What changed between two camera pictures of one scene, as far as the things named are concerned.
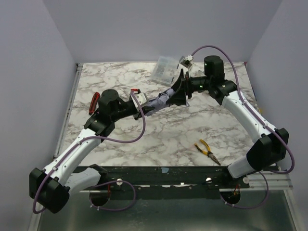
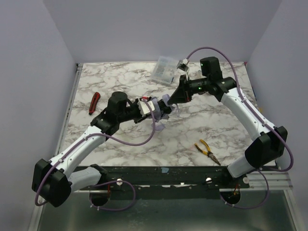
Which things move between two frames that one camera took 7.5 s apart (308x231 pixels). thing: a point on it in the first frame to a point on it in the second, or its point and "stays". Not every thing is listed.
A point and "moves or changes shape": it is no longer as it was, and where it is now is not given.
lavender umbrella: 160,102 moves or changes shape
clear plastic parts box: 165,70 stays
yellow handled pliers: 208,153 stays
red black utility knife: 94,102 stays
